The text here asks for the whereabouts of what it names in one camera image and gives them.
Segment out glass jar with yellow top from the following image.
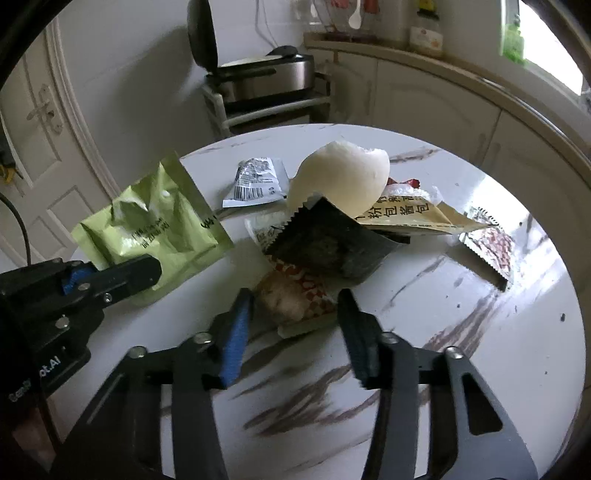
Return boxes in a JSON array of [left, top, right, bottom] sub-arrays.
[[409, 0, 448, 57]]

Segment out yellow black hanging item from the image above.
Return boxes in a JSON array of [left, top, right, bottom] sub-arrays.
[[0, 134, 24, 185]]

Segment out beige kitchen counter cabinet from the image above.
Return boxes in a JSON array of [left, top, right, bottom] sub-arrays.
[[302, 32, 591, 259]]

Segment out olive green wrapper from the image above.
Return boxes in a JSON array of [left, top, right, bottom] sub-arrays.
[[71, 161, 235, 308]]

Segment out white power cable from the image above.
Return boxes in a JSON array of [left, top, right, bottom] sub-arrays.
[[256, 0, 273, 49]]

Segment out green soap bottle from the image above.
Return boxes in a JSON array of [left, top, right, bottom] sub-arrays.
[[499, 0, 527, 65]]

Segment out window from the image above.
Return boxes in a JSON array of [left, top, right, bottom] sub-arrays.
[[517, 0, 591, 97]]

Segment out clear plastic bag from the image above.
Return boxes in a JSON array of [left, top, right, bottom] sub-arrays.
[[385, 184, 428, 199]]

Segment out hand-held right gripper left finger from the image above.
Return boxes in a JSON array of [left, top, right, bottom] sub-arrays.
[[51, 288, 254, 480]]

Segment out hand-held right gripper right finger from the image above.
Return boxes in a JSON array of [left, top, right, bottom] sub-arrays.
[[337, 289, 539, 480]]

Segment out silver red patterned sachet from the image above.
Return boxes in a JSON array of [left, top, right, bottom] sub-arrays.
[[458, 206, 515, 291]]

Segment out grey white packet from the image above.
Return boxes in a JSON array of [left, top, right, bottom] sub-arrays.
[[222, 157, 291, 208]]

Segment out white eggshell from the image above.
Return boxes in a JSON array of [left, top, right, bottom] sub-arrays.
[[286, 141, 391, 217]]

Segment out black snack wrapper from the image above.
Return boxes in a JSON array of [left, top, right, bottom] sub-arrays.
[[263, 196, 411, 280]]

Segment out beige seasoning sachet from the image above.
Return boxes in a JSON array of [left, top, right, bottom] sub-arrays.
[[353, 185, 495, 237]]

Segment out white kitchen cart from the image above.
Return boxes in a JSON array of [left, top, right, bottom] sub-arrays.
[[201, 74, 333, 139]]

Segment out white printed packet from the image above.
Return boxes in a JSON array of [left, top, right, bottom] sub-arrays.
[[244, 212, 289, 252]]

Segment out metal door handle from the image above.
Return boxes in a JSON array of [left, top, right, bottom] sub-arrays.
[[27, 85, 65, 134]]

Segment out black cable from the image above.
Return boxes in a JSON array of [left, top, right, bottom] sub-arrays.
[[0, 191, 33, 266]]

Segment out white panel door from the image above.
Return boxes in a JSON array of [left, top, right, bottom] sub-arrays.
[[0, 18, 121, 273]]

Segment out black silver rice cooker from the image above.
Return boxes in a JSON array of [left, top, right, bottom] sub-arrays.
[[187, 0, 317, 109]]

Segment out red white snack bag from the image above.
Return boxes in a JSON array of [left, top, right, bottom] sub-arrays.
[[253, 268, 340, 340]]

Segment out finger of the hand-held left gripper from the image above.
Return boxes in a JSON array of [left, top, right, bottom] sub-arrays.
[[90, 256, 163, 306], [61, 261, 96, 296]]

